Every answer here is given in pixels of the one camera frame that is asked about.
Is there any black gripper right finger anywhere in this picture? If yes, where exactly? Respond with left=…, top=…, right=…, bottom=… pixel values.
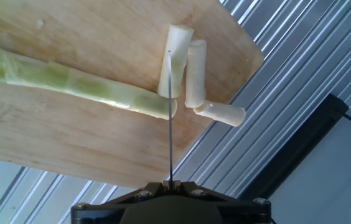
left=172, top=180, right=272, bottom=224

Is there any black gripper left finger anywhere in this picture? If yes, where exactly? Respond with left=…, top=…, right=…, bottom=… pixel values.
left=70, top=180, right=171, bottom=224

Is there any steel cleaver knife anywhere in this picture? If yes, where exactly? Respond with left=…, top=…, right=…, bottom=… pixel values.
left=167, top=50, right=176, bottom=191

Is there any wooden cutting board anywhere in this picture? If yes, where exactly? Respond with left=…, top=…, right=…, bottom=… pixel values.
left=0, top=0, right=265, bottom=190

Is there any black stand with thin rod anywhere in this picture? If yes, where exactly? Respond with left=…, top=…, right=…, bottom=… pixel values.
left=239, top=93, right=351, bottom=202

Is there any white scallion root end piece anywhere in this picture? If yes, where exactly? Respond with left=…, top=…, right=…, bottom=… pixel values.
left=192, top=99, right=247, bottom=128

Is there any long scallion with green top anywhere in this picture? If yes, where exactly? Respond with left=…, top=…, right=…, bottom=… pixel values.
left=0, top=39, right=179, bottom=121

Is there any short white scallion piece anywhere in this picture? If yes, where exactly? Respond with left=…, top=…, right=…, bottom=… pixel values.
left=184, top=39, right=208, bottom=110

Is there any pale green scallion piece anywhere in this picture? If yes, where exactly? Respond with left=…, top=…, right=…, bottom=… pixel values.
left=156, top=24, right=195, bottom=100

